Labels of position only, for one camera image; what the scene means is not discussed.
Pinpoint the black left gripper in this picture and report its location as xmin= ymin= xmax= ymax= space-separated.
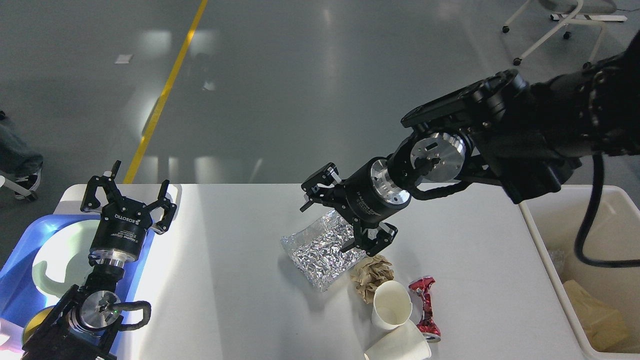
xmin=80 ymin=160 xmax=177 ymax=265

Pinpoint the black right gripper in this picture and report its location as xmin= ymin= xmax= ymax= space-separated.
xmin=299 ymin=157 xmax=412 ymax=257

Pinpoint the foil sheet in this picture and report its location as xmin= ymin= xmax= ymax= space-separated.
xmin=280 ymin=210 xmax=367 ymax=292

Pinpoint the brown paper ball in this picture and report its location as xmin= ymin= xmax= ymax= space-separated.
xmin=349 ymin=254 xmax=395 ymax=305

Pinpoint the dark grey mug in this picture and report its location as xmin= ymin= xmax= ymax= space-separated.
xmin=22 ymin=305 xmax=54 ymax=346

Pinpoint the brown paper bag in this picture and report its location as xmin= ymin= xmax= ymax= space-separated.
xmin=562 ymin=280 xmax=631 ymax=353

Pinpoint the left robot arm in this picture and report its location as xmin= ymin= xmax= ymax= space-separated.
xmin=22 ymin=161 xmax=178 ymax=360

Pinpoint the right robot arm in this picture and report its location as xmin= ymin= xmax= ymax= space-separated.
xmin=300 ymin=35 xmax=639 ymax=268

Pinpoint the floor outlet cover left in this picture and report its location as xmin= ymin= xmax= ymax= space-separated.
xmin=422 ymin=162 xmax=450 ymax=182

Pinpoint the floor outlet cover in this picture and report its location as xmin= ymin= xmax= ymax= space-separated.
xmin=443 ymin=159 xmax=473 ymax=181
xmin=422 ymin=162 xmax=450 ymax=182

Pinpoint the white paper cup upright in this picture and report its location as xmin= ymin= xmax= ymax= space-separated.
xmin=371 ymin=280 xmax=413 ymax=331

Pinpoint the floor outlet cover right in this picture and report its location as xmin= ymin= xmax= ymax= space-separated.
xmin=443 ymin=159 xmax=473 ymax=181

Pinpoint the person in jeans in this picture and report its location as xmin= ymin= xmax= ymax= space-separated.
xmin=0 ymin=111 xmax=44 ymax=192

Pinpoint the blue plastic tray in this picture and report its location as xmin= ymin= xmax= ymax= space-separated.
xmin=1 ymin=215 xmax=139 ymax=328

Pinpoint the crushed red soda can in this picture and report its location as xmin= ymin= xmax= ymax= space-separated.
xmin=407 ymin=276 xmax=442 ymax=343

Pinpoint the white paper cup lying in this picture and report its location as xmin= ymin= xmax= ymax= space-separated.
xmin=363 ymin=321 xmax=432 ymax=360

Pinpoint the beige waste bin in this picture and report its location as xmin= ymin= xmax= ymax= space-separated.
xmin=519 ymin=185 xmax=640 ymax=360

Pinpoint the white office chair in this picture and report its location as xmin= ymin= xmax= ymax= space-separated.
xmin=501 ymin=0 xmax=619 ymax=67

